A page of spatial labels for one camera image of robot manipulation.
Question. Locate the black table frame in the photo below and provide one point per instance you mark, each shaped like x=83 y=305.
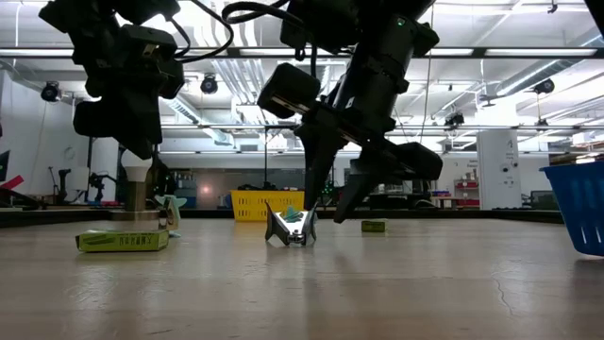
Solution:
x=448 y=215

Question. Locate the red storage shelf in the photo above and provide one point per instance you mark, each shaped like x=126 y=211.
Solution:
x=466 y=193

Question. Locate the black beam with light strips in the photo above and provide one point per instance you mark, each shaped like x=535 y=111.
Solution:
x=479 y=52

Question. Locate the round lamp base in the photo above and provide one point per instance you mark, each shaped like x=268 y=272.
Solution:
x=135 y=196

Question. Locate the white light bulb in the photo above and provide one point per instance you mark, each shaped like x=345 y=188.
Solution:
x=137 y=171

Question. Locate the white square column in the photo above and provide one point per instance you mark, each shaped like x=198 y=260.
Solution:
x=498 y=170

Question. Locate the blue plastic basket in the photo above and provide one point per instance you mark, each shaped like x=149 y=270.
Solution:
x=582 y=208

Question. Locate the teal staple remover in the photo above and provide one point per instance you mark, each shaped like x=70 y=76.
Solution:
x=171 y=203
x=292 y=215

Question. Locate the green staple box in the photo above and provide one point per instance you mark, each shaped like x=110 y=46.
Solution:
x=122 y=241
x=373 y=226

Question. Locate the black ceiling spotlight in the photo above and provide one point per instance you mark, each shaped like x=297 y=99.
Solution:
x=454 y=119
x=545 y=86
x=49 y=92
x=209 y=85

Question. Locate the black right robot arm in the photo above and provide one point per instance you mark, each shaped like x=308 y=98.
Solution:
x=377 y=38

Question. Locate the dark office chair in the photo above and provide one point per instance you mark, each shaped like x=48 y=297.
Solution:
x=539 y=200

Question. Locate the yellow plastic basket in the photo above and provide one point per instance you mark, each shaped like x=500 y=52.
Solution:
x=255 y=205

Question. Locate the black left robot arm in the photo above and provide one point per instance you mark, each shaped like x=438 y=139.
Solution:
x=85 y=19

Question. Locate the silver ventilation duct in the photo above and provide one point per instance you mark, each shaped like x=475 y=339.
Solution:
x=528 y=78

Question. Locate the red flat object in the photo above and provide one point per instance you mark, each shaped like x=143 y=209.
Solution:
x=10 y=182

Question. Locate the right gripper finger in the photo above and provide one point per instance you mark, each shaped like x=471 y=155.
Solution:
x=317 y=160
x=361 y=181

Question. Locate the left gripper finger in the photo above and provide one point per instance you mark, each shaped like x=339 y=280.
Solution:
x=151 y=130
x=128 y=130

